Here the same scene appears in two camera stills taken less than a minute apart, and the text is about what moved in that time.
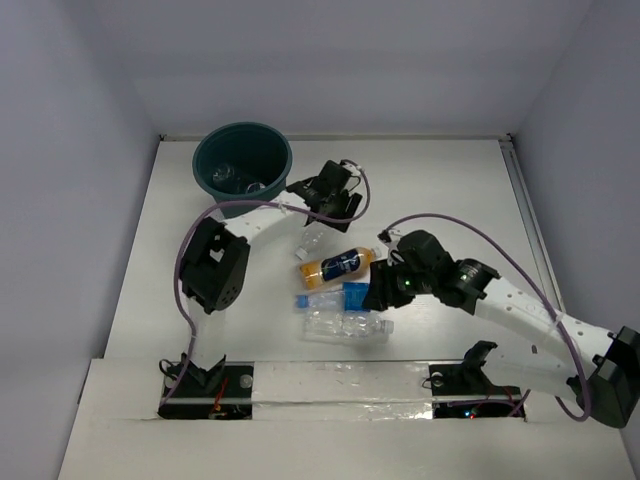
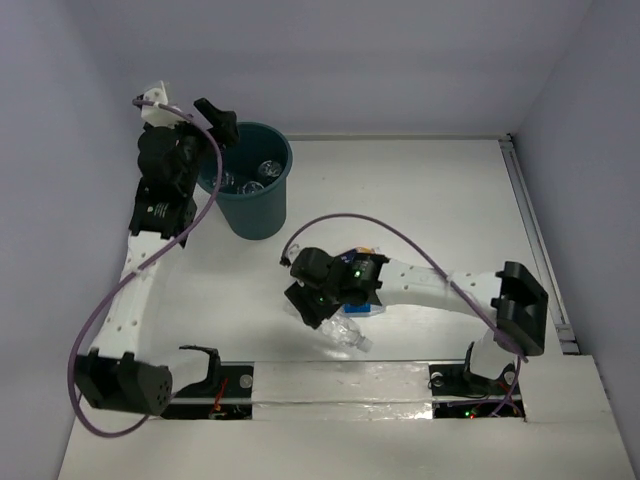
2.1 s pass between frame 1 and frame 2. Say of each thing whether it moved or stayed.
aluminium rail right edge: stayed
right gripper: moved
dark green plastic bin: stayed
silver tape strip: stayed
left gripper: moved
